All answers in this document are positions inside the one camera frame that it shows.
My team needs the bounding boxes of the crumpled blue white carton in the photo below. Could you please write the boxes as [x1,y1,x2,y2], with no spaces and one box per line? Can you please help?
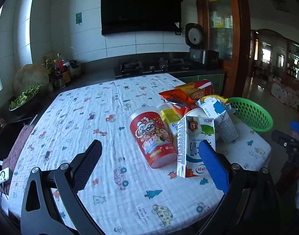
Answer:
[197,95,238,144]

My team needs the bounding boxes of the red printed cup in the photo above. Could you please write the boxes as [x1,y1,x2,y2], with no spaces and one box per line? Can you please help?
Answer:
[129,106,177,169]

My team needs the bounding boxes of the ceiling vent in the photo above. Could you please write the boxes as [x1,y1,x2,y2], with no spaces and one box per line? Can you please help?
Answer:
[269,0,293,13]

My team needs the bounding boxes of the red label oil bottle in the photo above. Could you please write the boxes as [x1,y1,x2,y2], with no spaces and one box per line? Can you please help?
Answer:
[54,53,65,74]

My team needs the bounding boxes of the printed blanket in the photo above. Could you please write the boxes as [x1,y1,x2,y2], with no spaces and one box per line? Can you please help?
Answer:
[8,73,272,235]

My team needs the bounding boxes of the black gas stove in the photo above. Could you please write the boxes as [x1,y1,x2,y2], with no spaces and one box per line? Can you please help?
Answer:
[113,57,196,79]

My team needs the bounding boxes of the round wooden cutting board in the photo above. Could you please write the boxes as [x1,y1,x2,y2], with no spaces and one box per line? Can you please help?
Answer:
[12,64,50,98]

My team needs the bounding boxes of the yellow label tea bottle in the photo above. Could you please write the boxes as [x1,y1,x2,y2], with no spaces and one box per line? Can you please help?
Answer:
[174,80,215,101]

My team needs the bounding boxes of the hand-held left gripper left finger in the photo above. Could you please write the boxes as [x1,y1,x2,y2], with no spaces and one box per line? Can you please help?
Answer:
[21,139,106,235]

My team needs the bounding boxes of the brown towel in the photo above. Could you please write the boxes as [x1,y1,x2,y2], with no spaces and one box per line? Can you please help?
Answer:
[3,125,36,174]

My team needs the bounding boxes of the polka dot playpen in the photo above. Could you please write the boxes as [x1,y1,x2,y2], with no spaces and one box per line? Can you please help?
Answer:
[272,82,299,108]

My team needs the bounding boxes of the orange snack bag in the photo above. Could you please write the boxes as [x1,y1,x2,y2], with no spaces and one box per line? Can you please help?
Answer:
[159,88,201,118]

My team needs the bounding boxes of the steel pot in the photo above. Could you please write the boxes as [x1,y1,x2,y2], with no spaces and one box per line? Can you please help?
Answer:
[69,60,81,77]

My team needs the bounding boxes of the wooden glass cabinet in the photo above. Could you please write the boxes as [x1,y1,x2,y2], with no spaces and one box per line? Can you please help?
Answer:
[193,0,251,98]

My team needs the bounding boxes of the white green milk carton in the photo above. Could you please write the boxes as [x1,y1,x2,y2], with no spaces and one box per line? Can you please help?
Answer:
[176,116,216,178]

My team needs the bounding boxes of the assorted small boxes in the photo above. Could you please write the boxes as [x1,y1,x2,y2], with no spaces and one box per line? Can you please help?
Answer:
[208,0,234,28]

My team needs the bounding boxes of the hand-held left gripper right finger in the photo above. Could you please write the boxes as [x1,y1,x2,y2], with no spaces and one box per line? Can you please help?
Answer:
[196,141,279,235]

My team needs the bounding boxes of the yellow label container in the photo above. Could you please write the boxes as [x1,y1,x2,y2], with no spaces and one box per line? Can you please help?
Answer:
[160,104,180,137]

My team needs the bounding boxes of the green cabinet doors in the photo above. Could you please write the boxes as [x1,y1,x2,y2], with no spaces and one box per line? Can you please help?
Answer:
[174,73,225,93]

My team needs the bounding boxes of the black rice cooker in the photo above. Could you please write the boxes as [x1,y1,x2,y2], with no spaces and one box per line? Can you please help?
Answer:
[185,23,219,66]

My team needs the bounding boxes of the dark bowl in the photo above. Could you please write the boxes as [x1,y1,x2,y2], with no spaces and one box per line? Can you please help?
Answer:
[9,95,40,117]

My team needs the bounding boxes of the green plastic basket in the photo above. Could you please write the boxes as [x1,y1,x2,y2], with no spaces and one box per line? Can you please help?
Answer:
[228,97,274,135]

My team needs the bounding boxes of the white charger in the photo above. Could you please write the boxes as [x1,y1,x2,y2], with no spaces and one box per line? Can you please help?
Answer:
[0,168,12,184]

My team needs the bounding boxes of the black range hood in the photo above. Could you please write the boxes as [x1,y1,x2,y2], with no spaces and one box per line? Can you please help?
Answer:
[99,0,194,36]

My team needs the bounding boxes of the display shelf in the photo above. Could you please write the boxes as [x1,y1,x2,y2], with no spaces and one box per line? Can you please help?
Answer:
[286,42,299,79]

